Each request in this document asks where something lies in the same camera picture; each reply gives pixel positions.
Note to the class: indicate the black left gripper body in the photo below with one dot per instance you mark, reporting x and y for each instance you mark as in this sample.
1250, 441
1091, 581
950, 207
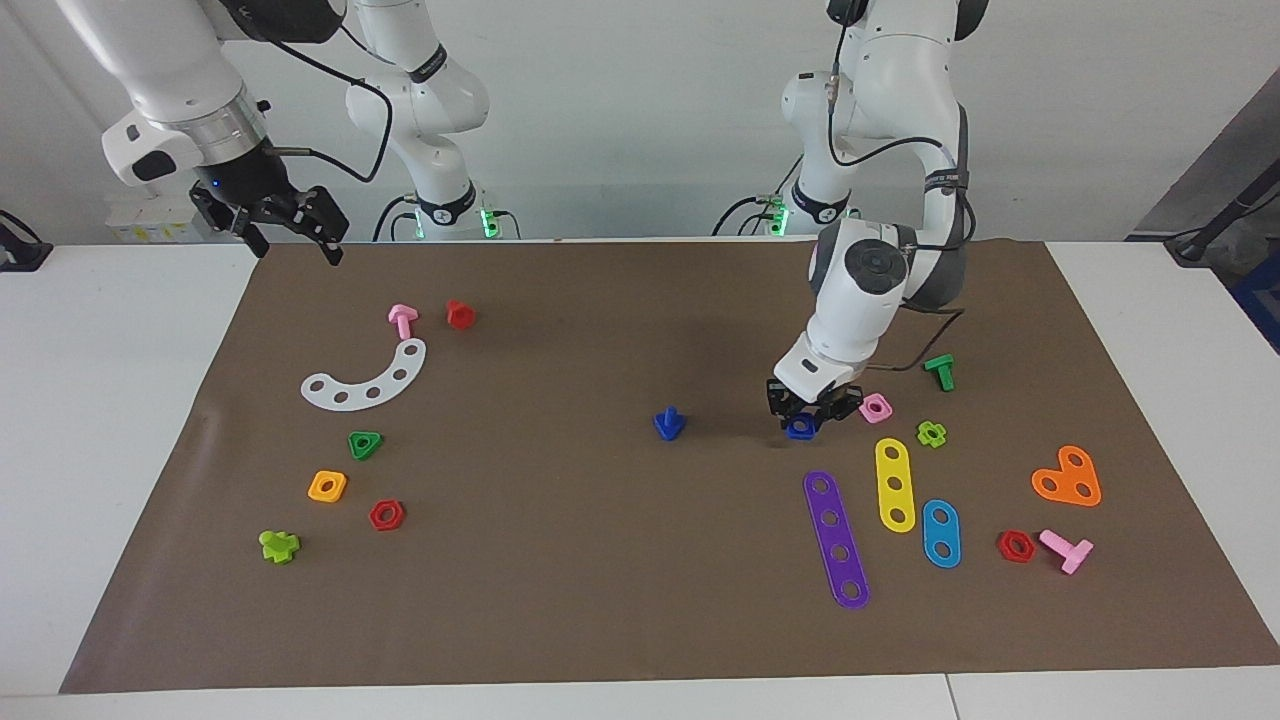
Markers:
818, 403

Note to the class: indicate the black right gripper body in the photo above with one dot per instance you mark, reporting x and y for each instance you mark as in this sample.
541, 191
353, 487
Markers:
255, 190

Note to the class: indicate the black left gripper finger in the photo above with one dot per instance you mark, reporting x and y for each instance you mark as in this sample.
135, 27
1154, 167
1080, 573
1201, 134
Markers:
780, 402
848, 405

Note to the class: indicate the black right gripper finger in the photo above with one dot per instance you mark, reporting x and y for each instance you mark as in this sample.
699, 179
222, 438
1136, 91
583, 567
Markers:
325, 215
220, 215

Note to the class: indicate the blue square nut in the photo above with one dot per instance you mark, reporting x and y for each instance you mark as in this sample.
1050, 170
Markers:
803, 432

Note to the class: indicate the blue triangle-head screw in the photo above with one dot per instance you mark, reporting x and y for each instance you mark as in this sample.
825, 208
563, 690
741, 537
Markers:
668, 428

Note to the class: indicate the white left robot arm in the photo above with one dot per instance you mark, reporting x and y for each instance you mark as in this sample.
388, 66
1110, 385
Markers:
870, 290

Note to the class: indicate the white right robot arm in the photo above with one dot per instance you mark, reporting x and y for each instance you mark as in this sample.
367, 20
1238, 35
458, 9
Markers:
160, 60

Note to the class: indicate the pink square nut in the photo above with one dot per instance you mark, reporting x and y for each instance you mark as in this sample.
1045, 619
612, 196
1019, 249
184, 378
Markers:
886, 414

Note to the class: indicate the lime cross nut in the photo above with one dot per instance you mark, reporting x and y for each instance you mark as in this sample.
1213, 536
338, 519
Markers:
940, 436

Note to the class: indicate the green plastic screw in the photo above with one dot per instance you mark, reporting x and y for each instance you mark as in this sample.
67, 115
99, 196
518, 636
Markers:
943, 372

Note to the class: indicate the pink plastic screw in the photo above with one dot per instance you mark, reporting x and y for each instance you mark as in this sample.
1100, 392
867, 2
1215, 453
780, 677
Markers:
403, 322
1072, 552

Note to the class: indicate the red plastic screw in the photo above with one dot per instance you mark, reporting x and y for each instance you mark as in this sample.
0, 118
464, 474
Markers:
460, 316

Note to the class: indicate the red hexagon nut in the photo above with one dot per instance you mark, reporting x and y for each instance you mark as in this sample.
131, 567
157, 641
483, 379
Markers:
376, 516
1004, 547

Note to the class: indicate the green triangle nut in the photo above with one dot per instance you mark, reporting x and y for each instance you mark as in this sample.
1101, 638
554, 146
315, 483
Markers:
355, 450

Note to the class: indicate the orange square nut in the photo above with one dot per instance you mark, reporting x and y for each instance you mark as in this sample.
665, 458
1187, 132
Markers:
316, 488

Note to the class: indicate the lime cross-head screw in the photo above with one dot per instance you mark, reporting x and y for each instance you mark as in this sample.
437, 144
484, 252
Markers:
277, 548

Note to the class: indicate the yellow three-hole strip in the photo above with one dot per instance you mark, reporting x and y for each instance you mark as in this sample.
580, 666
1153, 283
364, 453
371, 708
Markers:
896, 467

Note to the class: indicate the purple four-hole strip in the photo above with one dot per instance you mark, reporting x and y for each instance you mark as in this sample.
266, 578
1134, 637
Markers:
827, 503

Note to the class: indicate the blue two-hole strip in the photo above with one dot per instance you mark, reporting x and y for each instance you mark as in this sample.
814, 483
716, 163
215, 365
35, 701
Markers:
941, 534

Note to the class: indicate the white curved five-hole strip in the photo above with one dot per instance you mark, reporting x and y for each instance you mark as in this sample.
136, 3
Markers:
386, 385

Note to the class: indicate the black table clamp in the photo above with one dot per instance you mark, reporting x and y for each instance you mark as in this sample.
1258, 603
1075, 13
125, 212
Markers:
20, 255

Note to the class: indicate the orange three-hole angle plate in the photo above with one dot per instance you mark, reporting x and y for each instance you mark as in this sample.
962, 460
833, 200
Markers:
1068, 478

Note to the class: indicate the brown table mat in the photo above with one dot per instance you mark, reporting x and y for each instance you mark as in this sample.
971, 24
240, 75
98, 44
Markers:
600, 550

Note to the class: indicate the black stand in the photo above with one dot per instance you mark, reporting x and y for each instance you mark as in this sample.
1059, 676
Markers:
1230, 215

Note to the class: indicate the blue crate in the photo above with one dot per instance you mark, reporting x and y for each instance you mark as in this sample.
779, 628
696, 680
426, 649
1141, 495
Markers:
1265, 300

